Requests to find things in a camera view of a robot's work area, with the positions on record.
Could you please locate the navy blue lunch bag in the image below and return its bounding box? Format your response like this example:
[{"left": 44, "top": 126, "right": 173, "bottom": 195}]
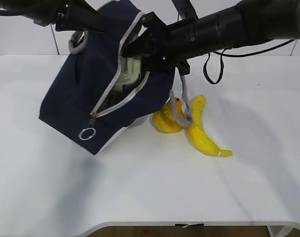
[{"left": 39, "top": 0, "right": 174, "bottom": 155}]

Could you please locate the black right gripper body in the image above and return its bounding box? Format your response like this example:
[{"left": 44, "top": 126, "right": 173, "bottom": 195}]
[{"left": 141, "top": 12, "right": 190, "bottom": 76}]

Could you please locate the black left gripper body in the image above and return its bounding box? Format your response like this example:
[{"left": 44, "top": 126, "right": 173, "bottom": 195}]
[{"left": 33, "top": 0, "right": 90, "bottom": 31}]

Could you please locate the black tape on table edge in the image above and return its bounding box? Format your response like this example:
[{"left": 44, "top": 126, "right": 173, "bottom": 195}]
[{"left": 174, "top": 223, "right": 205, "bottom": 228}]

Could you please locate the yellow pear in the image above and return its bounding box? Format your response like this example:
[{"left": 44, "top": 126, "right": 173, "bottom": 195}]
[{"left": 152, "top": 101, "right": 183, "bottom": 133}]

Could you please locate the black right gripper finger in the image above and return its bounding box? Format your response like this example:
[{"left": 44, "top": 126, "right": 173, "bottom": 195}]
[{"left": 122, "top": 34, "right": 155, "bottom": 58}]

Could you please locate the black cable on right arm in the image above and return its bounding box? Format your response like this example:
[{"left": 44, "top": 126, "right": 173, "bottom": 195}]
[{"left": 203, "top": 39, "right": 299, "bottom": 85}]

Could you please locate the glass container green lid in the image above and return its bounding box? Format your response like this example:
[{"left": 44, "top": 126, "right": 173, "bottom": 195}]
[{"left": 112, "top": 56, "right": 142, "bottom": 92}]

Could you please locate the yellow banana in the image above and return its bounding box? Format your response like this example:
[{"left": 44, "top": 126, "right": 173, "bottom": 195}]
[{"left": 185, "top": 95, "right": 233, "bottom": 158}]

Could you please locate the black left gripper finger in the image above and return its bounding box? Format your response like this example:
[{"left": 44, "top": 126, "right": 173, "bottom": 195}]
[{"left": 74, "top": 5, "right": 107, "bottom": 33}]

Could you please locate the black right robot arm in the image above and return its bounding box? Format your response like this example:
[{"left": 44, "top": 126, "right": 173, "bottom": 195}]
[{"left": 122, "top": 0, "right": 300, "bottom": 75}]

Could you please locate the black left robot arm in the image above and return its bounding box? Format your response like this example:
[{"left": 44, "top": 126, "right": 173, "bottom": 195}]
[{"left": 0, "top": 0, "right": 107, "bottom": 33}]

